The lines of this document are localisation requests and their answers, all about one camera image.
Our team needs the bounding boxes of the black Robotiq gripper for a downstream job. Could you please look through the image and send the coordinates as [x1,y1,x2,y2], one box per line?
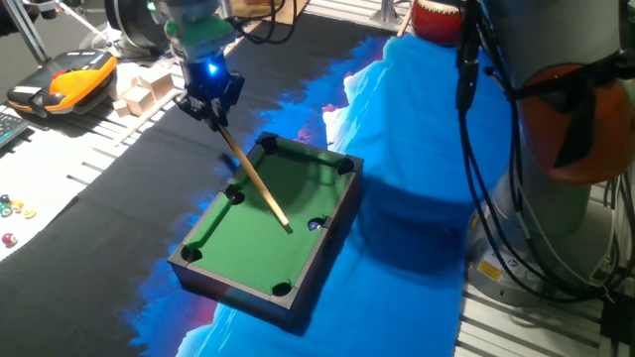
[174,53,246,126]

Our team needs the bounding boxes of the wooden pool cue black handle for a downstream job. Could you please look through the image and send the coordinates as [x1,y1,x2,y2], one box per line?
[213,121,292,230]

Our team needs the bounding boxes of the dark sleeved forearm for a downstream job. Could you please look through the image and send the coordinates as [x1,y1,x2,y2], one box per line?
[0,0,57,37]

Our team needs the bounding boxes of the mini pool table green felt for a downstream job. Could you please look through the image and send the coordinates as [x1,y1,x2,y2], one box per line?
[167,131,365,332]

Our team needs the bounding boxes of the large wooden cube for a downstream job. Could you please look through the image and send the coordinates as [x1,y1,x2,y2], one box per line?
[137,68,176,102]

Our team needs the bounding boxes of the wooden blocks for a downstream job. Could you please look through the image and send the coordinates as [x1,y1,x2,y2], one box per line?
[112,88,181,148]

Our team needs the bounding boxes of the medium wooden cube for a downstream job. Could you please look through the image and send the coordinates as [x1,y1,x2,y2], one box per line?
[121,84,156,117]

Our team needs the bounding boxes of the black round reel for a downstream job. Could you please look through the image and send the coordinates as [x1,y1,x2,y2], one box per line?
[102,0,173,51]

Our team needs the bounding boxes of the orange black teach pendant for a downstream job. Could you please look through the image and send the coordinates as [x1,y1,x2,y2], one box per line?
[6,48,119,119]

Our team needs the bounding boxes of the thin metal rod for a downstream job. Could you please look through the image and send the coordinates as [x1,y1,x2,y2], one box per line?
[54,0,109,45]

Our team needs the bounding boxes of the grey metal pole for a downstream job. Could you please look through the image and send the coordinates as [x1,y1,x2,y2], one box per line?
[2,0,51,65]

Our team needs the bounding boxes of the wooden drumstick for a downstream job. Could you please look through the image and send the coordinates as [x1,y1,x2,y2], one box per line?
[396,7,415,39]

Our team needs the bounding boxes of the black computer keyboard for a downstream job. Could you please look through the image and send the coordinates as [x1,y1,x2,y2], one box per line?
[0,111,30,149]

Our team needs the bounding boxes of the blue black printed cloth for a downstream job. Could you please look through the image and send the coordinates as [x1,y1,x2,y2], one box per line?
[0,12,512,357]

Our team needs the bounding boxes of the red drum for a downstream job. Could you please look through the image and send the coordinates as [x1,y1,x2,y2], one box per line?
[410,0,472,48]

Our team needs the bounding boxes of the black box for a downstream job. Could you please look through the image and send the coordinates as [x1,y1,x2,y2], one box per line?
[598,292,635,344]

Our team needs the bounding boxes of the green camera mount adapter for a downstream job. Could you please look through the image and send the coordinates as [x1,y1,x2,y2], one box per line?
[164,14,237,61]

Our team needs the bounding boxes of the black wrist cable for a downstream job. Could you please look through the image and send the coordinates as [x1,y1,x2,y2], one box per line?
[225,0,299,47]

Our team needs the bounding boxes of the silver metal post base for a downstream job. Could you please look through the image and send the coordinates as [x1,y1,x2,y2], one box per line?
[369,0,413,26]

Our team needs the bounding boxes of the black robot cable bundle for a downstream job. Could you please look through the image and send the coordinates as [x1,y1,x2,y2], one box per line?
[454,0,635,303]

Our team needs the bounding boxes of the black fabric strap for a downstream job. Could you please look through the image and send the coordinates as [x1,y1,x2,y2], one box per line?
[513,49,635,170]

